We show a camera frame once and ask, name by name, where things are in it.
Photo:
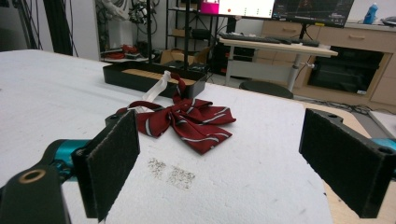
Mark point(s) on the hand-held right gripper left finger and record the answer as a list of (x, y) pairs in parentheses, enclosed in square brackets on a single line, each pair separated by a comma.
[(109, 161)]

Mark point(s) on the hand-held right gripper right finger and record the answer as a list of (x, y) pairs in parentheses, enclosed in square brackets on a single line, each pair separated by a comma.
[(342, 161)]

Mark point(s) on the red striped bow tie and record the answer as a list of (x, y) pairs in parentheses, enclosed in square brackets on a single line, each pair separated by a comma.
[(190, 123)]

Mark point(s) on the black tray with wooden bottom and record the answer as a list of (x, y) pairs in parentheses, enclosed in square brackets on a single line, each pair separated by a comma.
[(149, 77)]

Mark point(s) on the wooden cabinet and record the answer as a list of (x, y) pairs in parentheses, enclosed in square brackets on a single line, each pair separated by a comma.
[(351, 59)]

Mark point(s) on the cardboard box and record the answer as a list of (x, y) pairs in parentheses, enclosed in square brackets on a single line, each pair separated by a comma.
[(183, 56)]

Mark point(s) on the white standing desk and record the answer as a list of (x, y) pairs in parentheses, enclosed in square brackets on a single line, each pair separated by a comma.
[(277, 49)]

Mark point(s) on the black metal stand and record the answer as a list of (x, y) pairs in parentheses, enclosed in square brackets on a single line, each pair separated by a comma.
[(149, 31)]

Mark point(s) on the blue bottle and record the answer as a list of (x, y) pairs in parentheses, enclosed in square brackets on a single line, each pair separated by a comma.
[(370, 13)]

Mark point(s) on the dark monitor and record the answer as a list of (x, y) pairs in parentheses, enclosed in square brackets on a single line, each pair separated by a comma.
[(311, 11)]

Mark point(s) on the black keyboard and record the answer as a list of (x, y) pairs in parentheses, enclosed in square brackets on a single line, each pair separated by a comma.
[(249, 38)]

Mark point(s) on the black metal shelf rack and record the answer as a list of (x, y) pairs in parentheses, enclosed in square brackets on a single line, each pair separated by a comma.
[(193, 28)]

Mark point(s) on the bright white monitor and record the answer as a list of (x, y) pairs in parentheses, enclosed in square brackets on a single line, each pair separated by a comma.
[(246, 7)]

